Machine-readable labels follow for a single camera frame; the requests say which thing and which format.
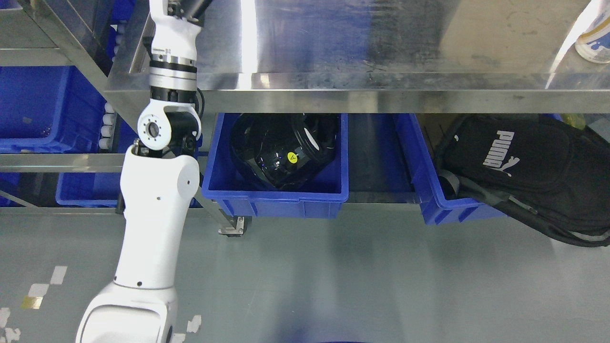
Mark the blue bin upper left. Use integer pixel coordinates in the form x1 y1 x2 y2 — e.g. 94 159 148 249
0 66 105 154

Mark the blue bin lower left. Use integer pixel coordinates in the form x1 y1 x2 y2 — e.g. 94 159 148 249
55 115 139 208

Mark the black glossy helmet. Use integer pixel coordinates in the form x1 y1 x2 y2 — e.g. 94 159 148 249
229 113 340 191

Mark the blue bin with helmet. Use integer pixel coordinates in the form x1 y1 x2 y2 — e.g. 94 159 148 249
201 113 349 219

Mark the black Puma backpack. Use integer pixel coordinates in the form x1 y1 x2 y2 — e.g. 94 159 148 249
434 114 609 247

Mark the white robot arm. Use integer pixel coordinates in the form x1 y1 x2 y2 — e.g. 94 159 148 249
75 0 211 343

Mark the blue bin under backpack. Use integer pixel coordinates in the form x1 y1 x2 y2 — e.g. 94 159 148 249
393 113 505 225

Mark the stainless steel table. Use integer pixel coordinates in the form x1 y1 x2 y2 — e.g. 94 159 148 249
14 0 610 237

